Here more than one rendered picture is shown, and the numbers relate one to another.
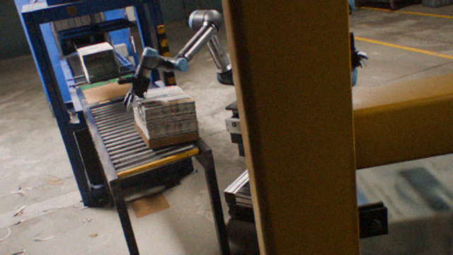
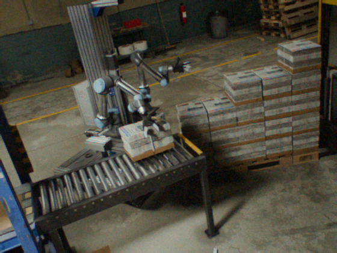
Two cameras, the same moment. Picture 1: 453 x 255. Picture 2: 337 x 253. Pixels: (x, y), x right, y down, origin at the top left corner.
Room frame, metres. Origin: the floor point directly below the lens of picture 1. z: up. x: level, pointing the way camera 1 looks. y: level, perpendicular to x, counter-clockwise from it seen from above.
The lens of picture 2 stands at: (2.28, 2.93, 2.23)
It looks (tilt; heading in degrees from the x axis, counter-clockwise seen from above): 25 degrees down; 270
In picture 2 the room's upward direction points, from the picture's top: 10 degrees counter-clockwise
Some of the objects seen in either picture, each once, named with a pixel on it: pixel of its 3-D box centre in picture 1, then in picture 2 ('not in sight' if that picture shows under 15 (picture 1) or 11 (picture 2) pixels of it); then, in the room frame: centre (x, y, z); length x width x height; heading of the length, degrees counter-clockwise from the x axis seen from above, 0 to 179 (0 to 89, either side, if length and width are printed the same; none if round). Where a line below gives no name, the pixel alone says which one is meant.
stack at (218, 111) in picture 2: not in sight; (233, 134); (1.55, -0.37, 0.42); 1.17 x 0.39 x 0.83; 1
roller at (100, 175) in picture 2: (132, 122); (102, 178); (2.86, 0.60, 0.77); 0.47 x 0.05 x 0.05; 108
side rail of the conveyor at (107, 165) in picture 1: (98, 145); (127, 191); (2.65, 0.80, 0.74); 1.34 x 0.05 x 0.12; 18
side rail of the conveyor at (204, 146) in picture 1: (175, 123); (111, 162); (2.81, 0.32, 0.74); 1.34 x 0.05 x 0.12; 18
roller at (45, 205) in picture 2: (121, 105); (44, 199); (3.29, 0.75, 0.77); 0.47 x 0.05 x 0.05; 108
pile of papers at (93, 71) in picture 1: (98, 61); not in sight; (4.24, 1.06, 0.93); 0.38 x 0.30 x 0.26; 18
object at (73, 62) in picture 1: (96, 69); not in sight; (4.77, 1.24, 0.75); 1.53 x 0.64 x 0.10; 18
